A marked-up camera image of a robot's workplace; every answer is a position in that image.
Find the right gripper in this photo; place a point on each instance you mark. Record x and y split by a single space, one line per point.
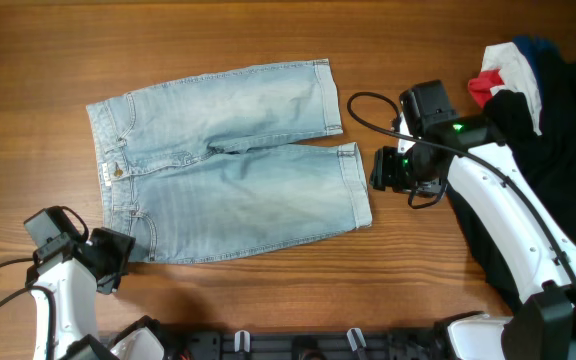
380 168

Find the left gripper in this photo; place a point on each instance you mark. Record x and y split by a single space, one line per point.
115 259

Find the light blue denim shorts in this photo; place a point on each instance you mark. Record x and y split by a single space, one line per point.
226 165

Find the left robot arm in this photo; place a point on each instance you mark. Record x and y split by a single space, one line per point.
66 276

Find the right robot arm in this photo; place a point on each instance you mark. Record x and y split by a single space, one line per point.
469 156

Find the white red garment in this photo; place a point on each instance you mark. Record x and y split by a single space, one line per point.
504 67

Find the black garment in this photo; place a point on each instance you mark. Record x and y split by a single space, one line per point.
546 153

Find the navy blue garment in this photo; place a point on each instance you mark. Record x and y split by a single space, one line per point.
530 47

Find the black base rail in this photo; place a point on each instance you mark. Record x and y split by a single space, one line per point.
293 345

